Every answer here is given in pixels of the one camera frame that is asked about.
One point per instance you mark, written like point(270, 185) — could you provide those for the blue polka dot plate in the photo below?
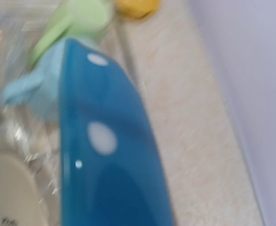
point(110, 166)

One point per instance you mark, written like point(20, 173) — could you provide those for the light blue ceramic mug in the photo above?
point(38, 89)

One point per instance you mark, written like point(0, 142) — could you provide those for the cream white plate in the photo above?
point(19, 196)

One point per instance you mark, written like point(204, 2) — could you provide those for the green ceramic mug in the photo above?
point(75, 18)

